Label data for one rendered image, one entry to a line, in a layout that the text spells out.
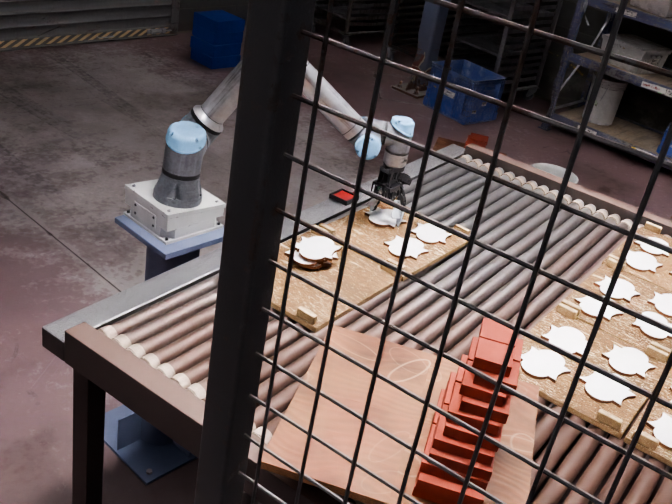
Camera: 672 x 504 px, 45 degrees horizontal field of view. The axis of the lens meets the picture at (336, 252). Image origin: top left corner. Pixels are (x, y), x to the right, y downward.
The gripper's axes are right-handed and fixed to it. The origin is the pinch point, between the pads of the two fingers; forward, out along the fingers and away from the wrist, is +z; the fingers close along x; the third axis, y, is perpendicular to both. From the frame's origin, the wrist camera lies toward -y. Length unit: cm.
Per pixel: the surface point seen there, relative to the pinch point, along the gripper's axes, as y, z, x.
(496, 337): 87, -37, 80
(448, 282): 14.1, 2.5, 34.3
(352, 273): 37.3, 0.7, 14.7
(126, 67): -199, 97, -376
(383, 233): 8.8, 0.8, 5.5
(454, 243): -6.1, 0.8, 23.6
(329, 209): 7.2, 3.0, -18.0
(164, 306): 89, 3, -7
